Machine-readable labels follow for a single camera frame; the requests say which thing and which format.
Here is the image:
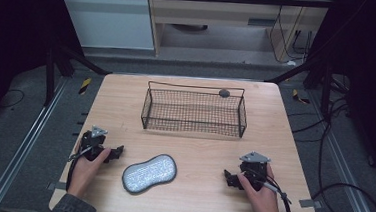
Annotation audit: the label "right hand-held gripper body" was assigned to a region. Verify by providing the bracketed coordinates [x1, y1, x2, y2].
[236, 150, 273, 193]

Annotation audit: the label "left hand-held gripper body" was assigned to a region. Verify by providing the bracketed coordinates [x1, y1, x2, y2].
[78, 124, 109, 163]

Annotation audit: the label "grey oval sponge pad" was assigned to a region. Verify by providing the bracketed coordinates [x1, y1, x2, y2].
[120, 151, 180, 198]

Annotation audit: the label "black wire mesh basket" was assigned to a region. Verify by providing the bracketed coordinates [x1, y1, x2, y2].
[139, 80, 250, 139]

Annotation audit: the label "person's left hand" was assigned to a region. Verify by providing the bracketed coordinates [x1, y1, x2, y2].
[65, 145, 113, 201]

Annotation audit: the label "person's right hand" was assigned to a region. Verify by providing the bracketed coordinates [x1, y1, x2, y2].
[234, 162, 290, 212]

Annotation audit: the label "grey tape strip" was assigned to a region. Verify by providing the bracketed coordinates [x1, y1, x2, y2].
[297, 198, 324, 211]
[46, 180, 68, 193]

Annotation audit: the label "yellow black striped tape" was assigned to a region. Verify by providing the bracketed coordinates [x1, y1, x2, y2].
[78, 76, 93, 96]
[290, 88, 312, 106]

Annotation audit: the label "black metal stand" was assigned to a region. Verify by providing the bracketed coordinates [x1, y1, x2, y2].
[263, 52, 336, 119]
[41, 40, 115, 113]

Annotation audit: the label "white cabinet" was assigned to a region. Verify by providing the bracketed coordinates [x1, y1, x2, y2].
[50, 0, 159, 54]

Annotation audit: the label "black curtain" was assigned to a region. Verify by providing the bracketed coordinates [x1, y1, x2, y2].
[299, 0, 376, 187]
[0, 0, 88, 146]

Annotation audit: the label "left hand-held gripper cable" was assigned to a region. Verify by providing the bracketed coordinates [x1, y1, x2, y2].
[65, 144, 95, 194]

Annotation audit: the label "hand-held gripper cable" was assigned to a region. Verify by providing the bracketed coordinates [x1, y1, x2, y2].
[251, 172, 299, 212]
[65, 144, 95, 194]

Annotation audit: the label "right hand-held gripper cable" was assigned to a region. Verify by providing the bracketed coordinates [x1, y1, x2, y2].
[251, 172, 299, 212]

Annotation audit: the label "thick black floor cable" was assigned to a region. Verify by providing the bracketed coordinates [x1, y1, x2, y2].
[310, 94, 376, 212]

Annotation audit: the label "thin black floor cable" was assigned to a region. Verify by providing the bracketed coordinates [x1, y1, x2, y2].
[285, 107, 331, 145]
[0, 87, 27, 112]

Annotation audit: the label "aluminium floor rail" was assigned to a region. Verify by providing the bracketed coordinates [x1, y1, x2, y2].
[0, 72, 70, 212]
[302, 91, 376, 212]

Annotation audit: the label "black hanging cables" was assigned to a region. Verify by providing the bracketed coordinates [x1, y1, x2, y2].
[266, 4, 316, 67]

